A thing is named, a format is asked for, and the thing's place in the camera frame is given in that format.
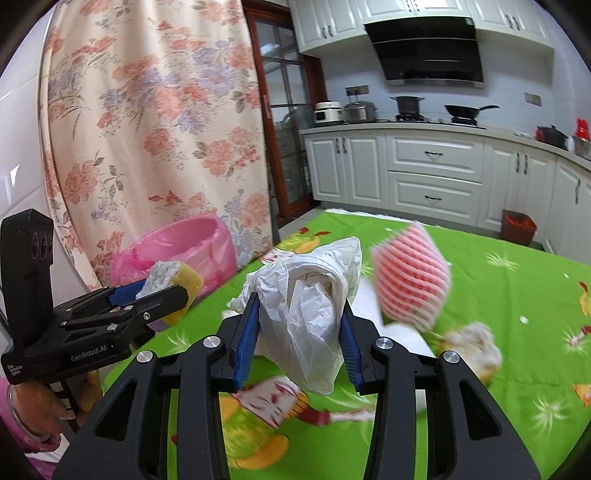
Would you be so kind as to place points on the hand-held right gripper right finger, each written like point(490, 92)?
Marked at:
point(351, 346)

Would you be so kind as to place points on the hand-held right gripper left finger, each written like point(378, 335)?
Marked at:
point(244, 341)

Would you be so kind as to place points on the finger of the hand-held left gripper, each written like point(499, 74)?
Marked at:
point(127, 291)
point(157, 309)

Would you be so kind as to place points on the yellow sponge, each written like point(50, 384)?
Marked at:
point(184, 281)

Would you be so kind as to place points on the white plastic bag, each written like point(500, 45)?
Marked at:
point(304, 314)

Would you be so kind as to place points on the pink trash bin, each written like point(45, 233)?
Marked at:
point(203, 240)

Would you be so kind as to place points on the pink fruit foam net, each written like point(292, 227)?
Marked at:
point(411, 277)

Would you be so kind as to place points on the person's left forearm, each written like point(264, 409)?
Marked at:
point(18, 457)

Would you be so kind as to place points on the person's left hand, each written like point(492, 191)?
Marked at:
point(41, 406)

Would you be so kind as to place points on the large white foam block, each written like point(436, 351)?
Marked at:
point(406, 339)

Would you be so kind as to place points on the tan crumpled paper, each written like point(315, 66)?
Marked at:
point(471, 350)

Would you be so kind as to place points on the green printed tablecloth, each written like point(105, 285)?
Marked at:
point(498, 295)

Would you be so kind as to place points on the floral curtain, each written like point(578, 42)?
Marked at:
point(161, 115)

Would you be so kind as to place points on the white base cabinets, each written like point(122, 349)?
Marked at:
point(434, 175)

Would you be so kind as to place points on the red floor bin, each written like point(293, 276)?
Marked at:
point(519, 228)

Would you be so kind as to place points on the brown wooden glass door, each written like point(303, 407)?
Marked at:
point(286, 138)

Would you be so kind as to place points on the steel pressure cooker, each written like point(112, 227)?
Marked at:
point(360, 113)

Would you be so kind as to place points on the white rice cooker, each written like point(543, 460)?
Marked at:
point(328, 113)

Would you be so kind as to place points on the black gas stove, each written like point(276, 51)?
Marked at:
point(438, 122)

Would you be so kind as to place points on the black cooking pot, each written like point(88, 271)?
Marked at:
point(407, 105)

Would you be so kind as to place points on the black wok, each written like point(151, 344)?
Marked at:
point(461, 111)

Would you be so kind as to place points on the red and black pot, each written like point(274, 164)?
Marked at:
point(551, 137)

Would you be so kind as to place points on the black range hood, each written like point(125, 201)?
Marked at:
point(429, 50)

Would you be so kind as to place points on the steel bowl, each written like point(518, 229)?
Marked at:
point(582, 146)

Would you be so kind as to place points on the red pitcher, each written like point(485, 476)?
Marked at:
point(582, 128)

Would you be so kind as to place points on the grey wall socket strip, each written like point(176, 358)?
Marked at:
point(357, 90)

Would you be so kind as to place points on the grey wall outlet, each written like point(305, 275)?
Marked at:
point(533, 97)

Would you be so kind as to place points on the white wall cabinets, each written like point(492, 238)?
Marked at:
point(323, 23)

